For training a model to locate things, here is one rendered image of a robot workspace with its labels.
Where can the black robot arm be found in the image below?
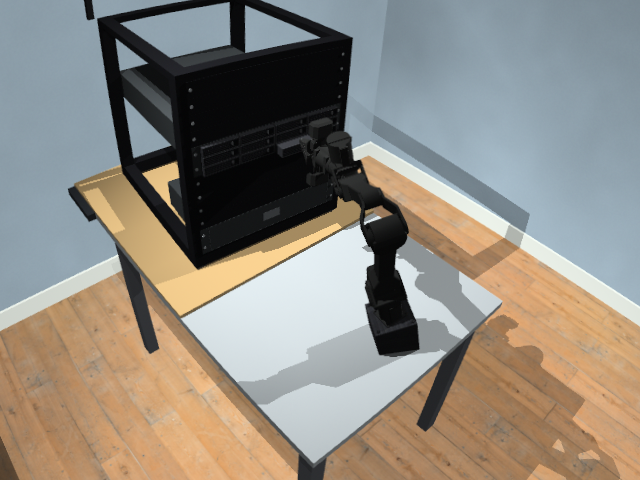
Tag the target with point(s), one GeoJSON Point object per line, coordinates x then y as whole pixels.
{"type": "Point", "coordinates": [384, 235]}

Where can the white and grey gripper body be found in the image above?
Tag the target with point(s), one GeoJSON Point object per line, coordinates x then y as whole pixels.
{"type": "Point", "coordinates": [319, 130]}

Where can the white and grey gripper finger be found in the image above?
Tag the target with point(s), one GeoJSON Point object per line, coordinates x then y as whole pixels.
{"type": "Point", "coordinates": [306, 146]}
{"type": "Point", "coordinates": [307, 154]}

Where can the black rack frame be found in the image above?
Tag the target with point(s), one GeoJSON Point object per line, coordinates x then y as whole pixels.
{"type": "Point", "coordinates": [240, 206]}

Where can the tan wooden board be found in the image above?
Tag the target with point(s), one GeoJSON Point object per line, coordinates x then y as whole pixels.
{"type": "Point", "coordinates": [185, 288]}

